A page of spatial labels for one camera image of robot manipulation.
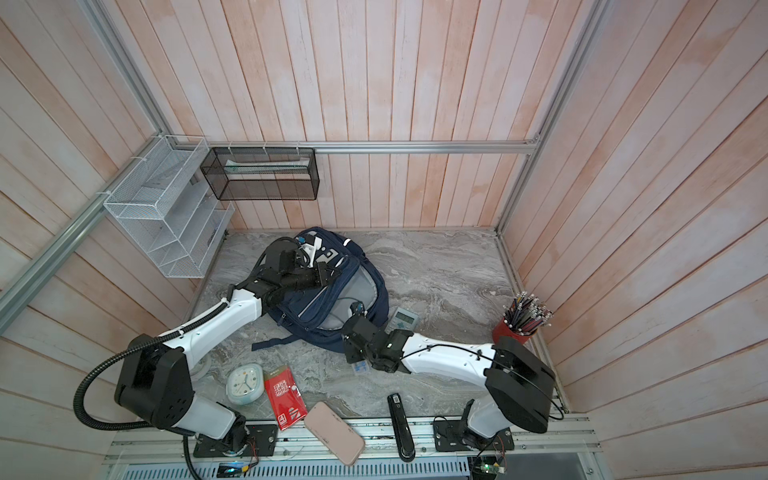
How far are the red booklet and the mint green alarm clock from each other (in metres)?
0.02

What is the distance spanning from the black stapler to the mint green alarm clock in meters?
0.37

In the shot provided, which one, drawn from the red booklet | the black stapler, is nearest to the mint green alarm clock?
the red booklet

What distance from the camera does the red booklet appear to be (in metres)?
0.78

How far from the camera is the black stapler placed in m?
0.70

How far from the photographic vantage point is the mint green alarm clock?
0.80 meters

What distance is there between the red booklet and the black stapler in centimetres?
23

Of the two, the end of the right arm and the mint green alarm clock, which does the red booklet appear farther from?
the end of the right arm

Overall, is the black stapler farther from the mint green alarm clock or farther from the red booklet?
the mint green alarm clock
